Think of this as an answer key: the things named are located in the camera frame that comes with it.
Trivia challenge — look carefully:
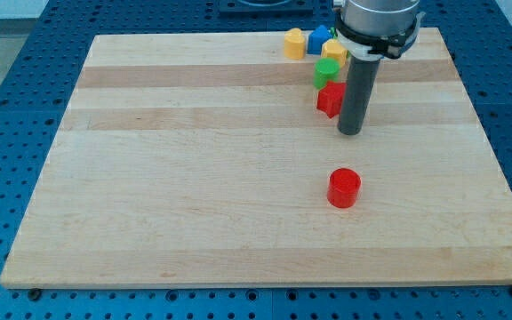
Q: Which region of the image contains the blue perforated table plate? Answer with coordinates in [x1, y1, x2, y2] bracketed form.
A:
[0, 1, 512, 319]

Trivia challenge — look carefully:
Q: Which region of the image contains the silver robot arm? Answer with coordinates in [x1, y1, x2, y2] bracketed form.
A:
[341, 0, 420, 36]

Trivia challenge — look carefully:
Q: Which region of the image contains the yellow heart block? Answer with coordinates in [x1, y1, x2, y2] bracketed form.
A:
[284, 28, 306, 60]

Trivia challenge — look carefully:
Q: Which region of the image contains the green cylinder block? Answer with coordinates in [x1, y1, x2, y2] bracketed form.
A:
[313, 58, 340, 90]

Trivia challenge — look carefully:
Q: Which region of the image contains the blue house-shaped block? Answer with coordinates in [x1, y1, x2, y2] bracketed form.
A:
[307, 25, 332, 55]

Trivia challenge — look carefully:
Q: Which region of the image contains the red cylinder block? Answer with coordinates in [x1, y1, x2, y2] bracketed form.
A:
[326, 168, 362, 209]

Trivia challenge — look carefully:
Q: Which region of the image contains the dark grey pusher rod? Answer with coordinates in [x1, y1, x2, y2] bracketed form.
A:
[337, 56, 380, 135]

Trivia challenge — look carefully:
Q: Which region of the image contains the yellow hexagon block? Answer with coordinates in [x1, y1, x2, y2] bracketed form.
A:
[321, 39, 348, 67]

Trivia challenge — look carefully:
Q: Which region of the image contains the wooden board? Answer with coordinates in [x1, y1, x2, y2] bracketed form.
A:
[0, 28, 512, 289]

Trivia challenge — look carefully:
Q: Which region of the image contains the red star block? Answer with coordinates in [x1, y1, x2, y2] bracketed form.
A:
[316, 81, 347, 118]

